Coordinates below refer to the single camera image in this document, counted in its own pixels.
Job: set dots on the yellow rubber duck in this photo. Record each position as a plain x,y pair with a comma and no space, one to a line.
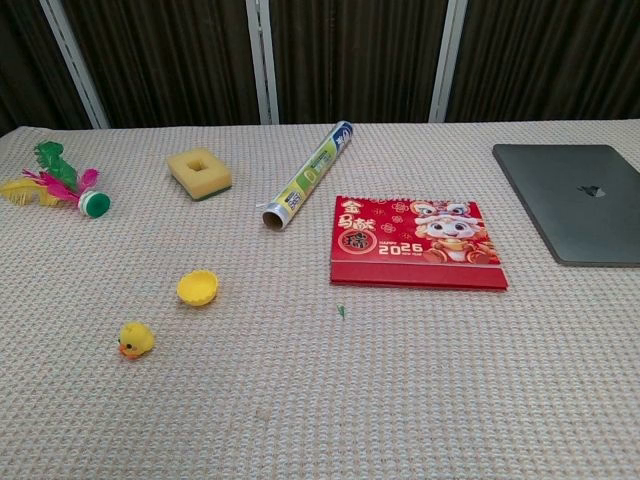
136,340

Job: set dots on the plastic wrap roll tube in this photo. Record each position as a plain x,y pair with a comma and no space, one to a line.
310,176

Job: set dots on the colourful feather shuttlecock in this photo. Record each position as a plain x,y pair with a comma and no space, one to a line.
60,186

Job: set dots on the dark ribbed partition panel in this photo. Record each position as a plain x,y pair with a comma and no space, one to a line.
550,60
25,65
355,60
165,60

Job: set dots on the beige woven tablecloth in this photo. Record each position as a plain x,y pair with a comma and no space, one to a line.
320,380

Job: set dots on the red 2026 desk calendar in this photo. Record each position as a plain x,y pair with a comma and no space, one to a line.
415,245

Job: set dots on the yellow sponge with square hole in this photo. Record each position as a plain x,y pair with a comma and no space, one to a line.
200,175

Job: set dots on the white metal partition post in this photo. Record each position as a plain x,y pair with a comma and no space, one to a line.
75,60
265,60
447,60

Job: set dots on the yellow plastic cup mould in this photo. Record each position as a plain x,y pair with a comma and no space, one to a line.
197,289

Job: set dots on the grey closed laptop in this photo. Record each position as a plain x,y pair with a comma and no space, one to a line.
575,205

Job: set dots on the small green feather scrap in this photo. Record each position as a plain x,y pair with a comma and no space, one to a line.
342,311

